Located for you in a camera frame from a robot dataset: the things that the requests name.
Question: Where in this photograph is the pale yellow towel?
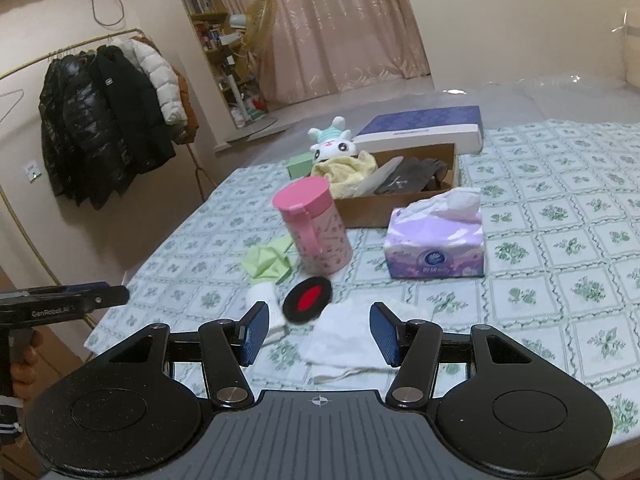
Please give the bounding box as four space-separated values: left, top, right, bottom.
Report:
313 151 379 200

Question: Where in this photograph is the brown jacket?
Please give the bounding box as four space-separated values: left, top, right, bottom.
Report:
170 67 200 146

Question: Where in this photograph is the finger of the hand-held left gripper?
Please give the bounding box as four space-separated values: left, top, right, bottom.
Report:
15 282 108 296
75 286 130 313

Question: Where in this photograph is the green floral tablecloth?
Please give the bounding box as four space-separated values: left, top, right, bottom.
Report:
84 119 640 456

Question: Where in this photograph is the black round pad red centre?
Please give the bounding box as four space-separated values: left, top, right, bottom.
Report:
282 276 334 325

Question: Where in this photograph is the brown cardboard box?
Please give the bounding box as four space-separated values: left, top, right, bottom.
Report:
330 142 461 229

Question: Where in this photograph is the golden clothes rack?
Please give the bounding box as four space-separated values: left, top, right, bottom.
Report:
0 29 211 288

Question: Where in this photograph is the glossy black puffer jacket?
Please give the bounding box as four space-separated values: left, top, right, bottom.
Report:
39 52 108 211

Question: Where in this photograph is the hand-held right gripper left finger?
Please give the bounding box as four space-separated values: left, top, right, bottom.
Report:
97 301 271 411

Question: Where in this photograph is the white puffer jacket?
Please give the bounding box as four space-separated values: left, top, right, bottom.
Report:
117 37 188 126

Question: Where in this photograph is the pink patterned bottle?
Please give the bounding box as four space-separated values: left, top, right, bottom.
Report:
272 176 353 276

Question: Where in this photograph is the large white cloth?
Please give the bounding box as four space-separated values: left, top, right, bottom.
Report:
301 296 436 386

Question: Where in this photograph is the small green box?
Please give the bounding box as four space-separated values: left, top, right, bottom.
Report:
287 152 316 179

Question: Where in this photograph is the white rabbit plush toy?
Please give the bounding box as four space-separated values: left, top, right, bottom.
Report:
307 116 360 166

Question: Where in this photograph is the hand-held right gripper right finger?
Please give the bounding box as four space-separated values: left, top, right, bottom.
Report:
370 301 543 409

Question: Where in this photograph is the white wire hanger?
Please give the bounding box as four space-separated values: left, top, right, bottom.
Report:
0 89 25 123

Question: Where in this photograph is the matte black jacket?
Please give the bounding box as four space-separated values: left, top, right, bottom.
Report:
92 45 177 181

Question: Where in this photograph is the purple tissue pack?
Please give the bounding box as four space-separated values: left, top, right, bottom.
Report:
384 186 486 280

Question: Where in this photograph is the person's left hand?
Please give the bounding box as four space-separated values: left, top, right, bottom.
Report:
10 331 45 401

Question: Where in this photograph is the blue and white flat box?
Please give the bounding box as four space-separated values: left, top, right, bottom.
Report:
352 105 484 156

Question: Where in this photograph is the light green cloth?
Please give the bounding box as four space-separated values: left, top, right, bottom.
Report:
241 237 296 283

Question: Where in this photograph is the wooden bookshelf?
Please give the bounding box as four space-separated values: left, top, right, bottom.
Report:
167 0 261 136

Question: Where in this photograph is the pink patterned curtain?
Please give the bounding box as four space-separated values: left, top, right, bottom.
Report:
212 0 432 111

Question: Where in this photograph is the standing fan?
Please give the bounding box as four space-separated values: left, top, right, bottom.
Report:
220 0 291 143

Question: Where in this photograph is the beige bed headboard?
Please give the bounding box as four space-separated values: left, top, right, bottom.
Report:
612 25 640 86

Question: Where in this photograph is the dark grey cloth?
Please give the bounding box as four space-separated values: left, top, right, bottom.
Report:
374 156 453 196

